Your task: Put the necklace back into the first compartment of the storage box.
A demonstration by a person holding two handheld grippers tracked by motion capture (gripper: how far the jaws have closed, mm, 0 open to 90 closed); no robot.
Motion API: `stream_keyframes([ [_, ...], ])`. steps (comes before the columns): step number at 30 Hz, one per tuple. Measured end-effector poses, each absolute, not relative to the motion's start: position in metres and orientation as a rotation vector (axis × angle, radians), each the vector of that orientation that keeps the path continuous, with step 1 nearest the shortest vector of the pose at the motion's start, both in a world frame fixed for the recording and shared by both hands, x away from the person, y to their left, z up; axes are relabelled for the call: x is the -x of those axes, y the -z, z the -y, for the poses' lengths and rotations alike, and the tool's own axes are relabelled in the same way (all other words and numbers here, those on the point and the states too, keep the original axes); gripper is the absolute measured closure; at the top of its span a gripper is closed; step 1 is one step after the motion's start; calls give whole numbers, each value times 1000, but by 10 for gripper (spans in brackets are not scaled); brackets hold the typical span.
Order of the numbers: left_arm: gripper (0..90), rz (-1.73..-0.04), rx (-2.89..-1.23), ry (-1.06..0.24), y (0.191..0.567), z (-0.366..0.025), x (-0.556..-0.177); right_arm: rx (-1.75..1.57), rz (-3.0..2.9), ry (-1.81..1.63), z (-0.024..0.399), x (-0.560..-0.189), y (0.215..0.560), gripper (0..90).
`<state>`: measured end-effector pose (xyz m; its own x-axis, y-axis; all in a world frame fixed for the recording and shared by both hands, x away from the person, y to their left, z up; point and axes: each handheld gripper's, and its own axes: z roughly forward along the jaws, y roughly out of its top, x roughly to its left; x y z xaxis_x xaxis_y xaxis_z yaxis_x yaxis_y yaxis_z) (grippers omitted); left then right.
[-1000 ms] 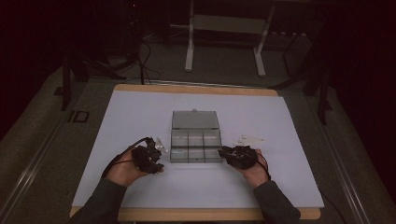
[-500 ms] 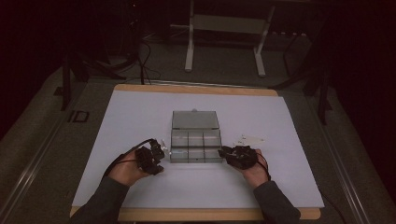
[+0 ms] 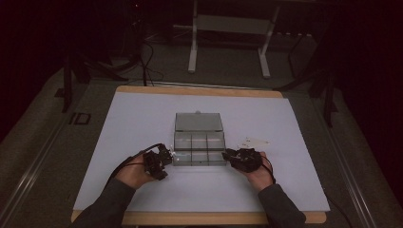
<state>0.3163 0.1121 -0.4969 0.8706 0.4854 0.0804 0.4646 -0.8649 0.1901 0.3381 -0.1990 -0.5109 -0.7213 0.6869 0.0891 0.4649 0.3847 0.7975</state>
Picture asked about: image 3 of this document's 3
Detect white table mat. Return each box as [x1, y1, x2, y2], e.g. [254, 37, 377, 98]
[72, 91, 332, 214]

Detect person's right hand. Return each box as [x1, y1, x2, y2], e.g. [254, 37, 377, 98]
[246, 151, 276, 193]

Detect black floor cables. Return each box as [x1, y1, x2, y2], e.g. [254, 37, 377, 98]
[138, 37, 166, 87]

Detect black tripod stand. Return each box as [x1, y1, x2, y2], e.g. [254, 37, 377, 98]
[275, 63, 339, 128]
[61, 47, 129, 114]

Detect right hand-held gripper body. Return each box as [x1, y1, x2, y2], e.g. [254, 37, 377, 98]
[230, 136, 271, 174]

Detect clear plastic compartment box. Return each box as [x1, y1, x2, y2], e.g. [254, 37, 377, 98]
[172, 110, 228, 167]

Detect person's left hand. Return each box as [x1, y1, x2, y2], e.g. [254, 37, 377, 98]
[114, 154, 157, 191]

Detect white metal stand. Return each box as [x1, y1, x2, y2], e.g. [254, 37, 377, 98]
[187, 0, 281, 80]

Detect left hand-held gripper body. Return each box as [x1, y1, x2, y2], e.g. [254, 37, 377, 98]
[143, 150, 169, 181]

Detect metal floor rail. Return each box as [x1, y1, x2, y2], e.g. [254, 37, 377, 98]
[0, 118, 74, 224]
[325, 126, 378, 228]

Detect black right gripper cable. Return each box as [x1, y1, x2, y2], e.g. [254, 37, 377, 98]
[260, 154, 278, 185]

